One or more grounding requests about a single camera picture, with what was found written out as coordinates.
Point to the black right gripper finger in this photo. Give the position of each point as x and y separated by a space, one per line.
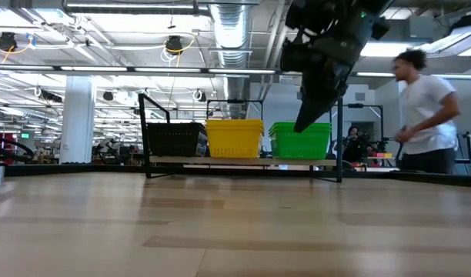
324 107
306 104

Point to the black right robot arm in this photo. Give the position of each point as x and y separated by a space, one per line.
347 19

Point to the person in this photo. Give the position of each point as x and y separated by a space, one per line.
428 111
355 146

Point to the small black hanging reel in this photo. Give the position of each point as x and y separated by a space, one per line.
201 96
108 95

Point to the black background stand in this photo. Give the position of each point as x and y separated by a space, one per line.
468 146

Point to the long ceiling light bar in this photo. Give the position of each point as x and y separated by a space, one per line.
93 69

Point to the white square pillar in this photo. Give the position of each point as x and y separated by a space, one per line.
77 119

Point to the black background rig frame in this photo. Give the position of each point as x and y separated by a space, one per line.
355 105

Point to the wooden shelf with black frame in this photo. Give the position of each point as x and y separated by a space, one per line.
239 161

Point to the silver ribbed ventilation duct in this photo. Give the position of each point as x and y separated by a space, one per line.
231 46

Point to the black aluminium table frame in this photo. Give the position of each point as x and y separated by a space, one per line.
85 169

